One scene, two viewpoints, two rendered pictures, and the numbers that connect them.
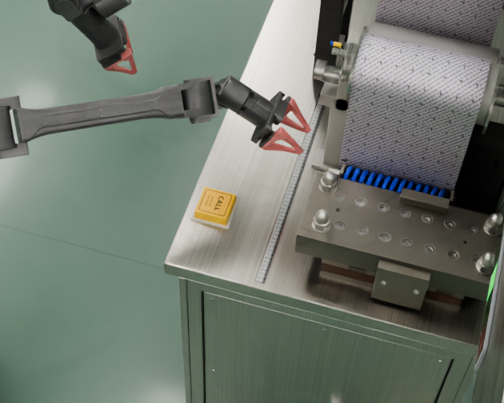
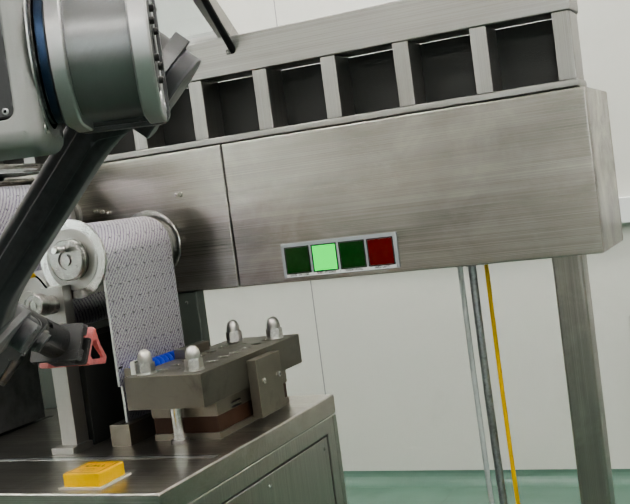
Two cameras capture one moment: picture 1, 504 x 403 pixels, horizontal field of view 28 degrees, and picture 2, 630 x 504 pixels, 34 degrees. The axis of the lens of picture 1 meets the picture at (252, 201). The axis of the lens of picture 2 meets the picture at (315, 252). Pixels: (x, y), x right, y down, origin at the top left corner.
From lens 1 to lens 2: 2.15 m
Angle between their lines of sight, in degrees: 81
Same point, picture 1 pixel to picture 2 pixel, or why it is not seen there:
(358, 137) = (120, 324)
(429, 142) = (158, 295)
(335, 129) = (73, 378)
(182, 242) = (134, 489)
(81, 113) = not seen: hidden behind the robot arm
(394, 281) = (266, 371)
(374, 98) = (117, 260)
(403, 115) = (137, 270)
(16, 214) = not seen: outside the picture
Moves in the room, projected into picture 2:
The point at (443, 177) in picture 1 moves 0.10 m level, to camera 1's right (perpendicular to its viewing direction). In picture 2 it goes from (176, 336) to (190, 328)
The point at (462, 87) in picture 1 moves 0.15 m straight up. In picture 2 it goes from (148, 223) to (138, 149)
